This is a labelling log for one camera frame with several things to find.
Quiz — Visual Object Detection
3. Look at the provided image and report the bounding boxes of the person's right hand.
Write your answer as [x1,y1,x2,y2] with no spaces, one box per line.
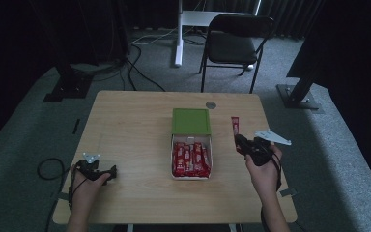
[244,144,284,195]

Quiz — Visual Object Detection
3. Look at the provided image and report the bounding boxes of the person's left hand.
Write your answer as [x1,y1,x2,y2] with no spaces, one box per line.
[70,163,112,202]

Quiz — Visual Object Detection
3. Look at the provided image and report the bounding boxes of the black wrist strap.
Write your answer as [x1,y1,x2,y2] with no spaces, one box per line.
[270,151,283,191]
[68,167,89,212]

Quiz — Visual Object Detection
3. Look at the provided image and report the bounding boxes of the white box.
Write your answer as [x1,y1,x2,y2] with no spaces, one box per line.
[170,133,214,181]

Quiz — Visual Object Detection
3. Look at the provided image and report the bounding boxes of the red snack packet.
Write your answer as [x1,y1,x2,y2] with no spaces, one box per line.
[230,116,242,153]

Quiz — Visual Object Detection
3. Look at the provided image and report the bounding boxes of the green box lid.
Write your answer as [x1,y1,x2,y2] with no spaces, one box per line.
[171,107,213,136]

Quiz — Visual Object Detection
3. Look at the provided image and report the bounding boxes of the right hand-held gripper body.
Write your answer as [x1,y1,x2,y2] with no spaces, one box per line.
[243,129,293,167]

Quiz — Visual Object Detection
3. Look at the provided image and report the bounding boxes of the row of red packets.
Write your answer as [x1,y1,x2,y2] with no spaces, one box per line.
[172,141,212,178]

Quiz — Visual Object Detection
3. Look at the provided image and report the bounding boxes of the black folding chair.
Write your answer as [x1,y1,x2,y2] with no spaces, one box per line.
[199,13,275,95]

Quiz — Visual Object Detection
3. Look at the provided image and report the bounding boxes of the white floor cable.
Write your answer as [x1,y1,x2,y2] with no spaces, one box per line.
[130,27,179,46]

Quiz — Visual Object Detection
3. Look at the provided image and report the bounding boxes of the black metal stand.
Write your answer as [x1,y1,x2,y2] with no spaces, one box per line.
[276,64,324,113]
[43,62,94,103]

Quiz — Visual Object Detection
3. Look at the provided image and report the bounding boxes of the black floor cable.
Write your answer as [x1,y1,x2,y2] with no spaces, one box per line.
[126,43,167,93]

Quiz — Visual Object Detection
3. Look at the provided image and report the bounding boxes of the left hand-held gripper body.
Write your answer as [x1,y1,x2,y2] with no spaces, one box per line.
[74,152,111,182]

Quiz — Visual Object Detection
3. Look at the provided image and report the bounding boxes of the looped black cable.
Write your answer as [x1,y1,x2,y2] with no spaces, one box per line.
[37,157,67,181]

